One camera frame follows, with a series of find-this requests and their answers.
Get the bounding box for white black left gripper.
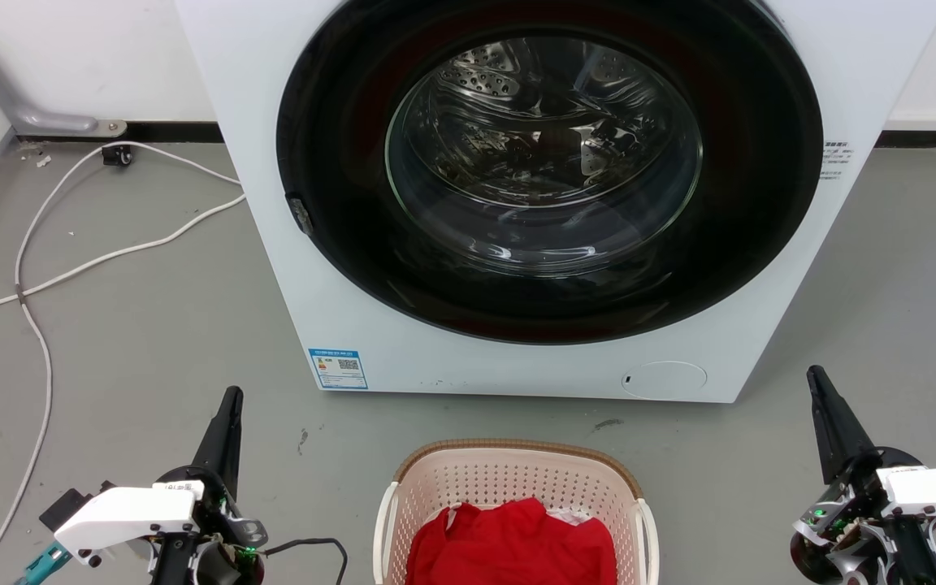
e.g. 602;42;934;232
39;386;269;585

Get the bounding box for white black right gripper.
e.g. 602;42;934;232
790;365;936;585

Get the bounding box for beige plastic laundry basket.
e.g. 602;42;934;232
373;440;661;585

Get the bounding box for blue energy label sticker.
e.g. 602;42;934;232
309;349;369;391

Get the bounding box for round white filter cover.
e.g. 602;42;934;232
621;361;709;400

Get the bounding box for teal plastic connector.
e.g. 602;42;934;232
15;543;72;585

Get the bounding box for black round washer door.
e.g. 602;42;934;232
276;0;825;345

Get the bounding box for small text warning sticker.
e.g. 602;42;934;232
823;140;852;180

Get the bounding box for red garment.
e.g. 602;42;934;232
405;498;618;585

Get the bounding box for white front-load washing machine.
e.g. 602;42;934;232
174;0;936;405

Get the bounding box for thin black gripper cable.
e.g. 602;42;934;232
263;537;349;585

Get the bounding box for thin white hose cable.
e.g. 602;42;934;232
0;141;243;585

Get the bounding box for thick white power cable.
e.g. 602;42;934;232
0;193;247;337

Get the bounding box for grey wall pipe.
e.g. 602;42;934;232
0;0;128;137

